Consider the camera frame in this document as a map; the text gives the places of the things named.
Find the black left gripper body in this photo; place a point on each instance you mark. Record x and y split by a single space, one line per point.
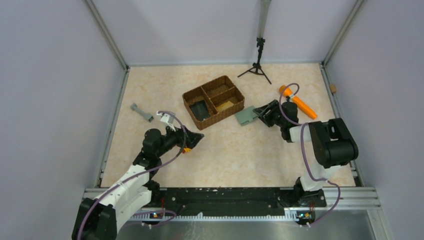
172 138

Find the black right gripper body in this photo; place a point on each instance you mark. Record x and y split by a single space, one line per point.
274 116

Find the green card holder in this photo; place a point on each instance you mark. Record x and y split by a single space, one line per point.
246 116

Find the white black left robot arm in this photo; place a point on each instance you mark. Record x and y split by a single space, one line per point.
102 217

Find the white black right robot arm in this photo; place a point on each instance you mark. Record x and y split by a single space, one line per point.
325 148

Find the yellow card in basket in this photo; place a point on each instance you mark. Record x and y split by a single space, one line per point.
224 106

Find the orange red toy block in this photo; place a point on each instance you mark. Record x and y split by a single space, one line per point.
186 150

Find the orange flashlight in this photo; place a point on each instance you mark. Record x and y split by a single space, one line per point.
290 96

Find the black item in basket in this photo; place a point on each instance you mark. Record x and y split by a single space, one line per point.
200 110

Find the brown wicker divided basket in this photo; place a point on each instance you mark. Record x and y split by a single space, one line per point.
214 93

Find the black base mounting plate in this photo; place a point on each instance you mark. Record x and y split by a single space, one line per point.
234 201

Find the small wooden block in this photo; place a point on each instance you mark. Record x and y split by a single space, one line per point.
333 88

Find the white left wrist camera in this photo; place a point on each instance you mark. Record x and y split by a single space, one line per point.
167 118

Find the black camera tripod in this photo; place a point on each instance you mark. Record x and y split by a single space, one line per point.
256 68

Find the aluminium frame rail front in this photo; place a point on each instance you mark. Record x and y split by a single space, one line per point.
343 199

